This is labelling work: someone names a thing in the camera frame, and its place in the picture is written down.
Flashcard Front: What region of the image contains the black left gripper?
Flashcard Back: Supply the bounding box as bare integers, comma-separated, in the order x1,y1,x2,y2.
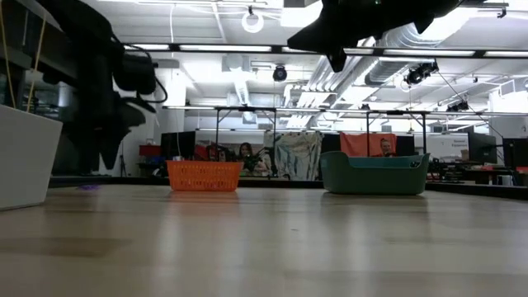
76,45,158,171

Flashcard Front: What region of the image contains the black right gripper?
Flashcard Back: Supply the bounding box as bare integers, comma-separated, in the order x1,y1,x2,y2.
286,0,464,73

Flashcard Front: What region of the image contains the orange cloth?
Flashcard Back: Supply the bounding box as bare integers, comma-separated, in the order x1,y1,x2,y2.
339,132,398,158

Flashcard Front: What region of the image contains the red box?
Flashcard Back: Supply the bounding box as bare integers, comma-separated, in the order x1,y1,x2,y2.
139,144,163,158

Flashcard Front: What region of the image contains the green plastic bin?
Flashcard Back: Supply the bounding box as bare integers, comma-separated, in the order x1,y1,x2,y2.
319,150,431,196

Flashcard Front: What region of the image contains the white cable coil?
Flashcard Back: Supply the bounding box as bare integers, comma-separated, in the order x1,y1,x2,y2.
241,11,266,35

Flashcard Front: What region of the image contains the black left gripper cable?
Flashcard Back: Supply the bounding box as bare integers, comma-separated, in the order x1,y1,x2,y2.
122,42,169,105

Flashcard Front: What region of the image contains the black hanging camera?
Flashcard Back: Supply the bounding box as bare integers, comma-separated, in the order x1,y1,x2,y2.
271,64,289,83
403,60,440,87

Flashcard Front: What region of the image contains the white patterned cloth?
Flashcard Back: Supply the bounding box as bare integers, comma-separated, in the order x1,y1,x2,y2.
263,130,325,182

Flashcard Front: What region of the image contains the orange plastic basket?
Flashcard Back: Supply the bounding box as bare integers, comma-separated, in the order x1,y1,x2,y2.
166,160,244,192

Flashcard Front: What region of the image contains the white plastic bin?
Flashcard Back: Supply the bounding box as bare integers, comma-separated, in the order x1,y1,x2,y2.
0,103,64,212

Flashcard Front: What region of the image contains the overhead LED light bar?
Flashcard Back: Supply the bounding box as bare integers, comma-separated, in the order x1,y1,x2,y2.
122,42,528,59

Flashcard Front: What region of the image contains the black background rig frame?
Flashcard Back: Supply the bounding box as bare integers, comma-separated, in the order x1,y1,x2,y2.
365,109,428,158
214,106,278,166

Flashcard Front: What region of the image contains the person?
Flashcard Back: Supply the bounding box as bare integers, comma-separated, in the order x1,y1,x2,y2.
207,144,236,163
373,137,400,158
238,141,267,175

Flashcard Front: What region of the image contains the yellow hanging cord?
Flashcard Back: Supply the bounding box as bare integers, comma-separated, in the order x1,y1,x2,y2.
25,11,48,113
0,2,17,110

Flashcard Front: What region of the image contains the black aluminium table frame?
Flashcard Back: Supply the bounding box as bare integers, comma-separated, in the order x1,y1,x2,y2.
48,175,528,201

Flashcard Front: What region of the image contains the thin background tripod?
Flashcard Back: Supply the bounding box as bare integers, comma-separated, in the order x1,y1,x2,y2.
118,142,130,178

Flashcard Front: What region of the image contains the black monitor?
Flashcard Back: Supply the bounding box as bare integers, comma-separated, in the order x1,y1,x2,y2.
502,138,528,168
468,131,498,165
159,130,197,161

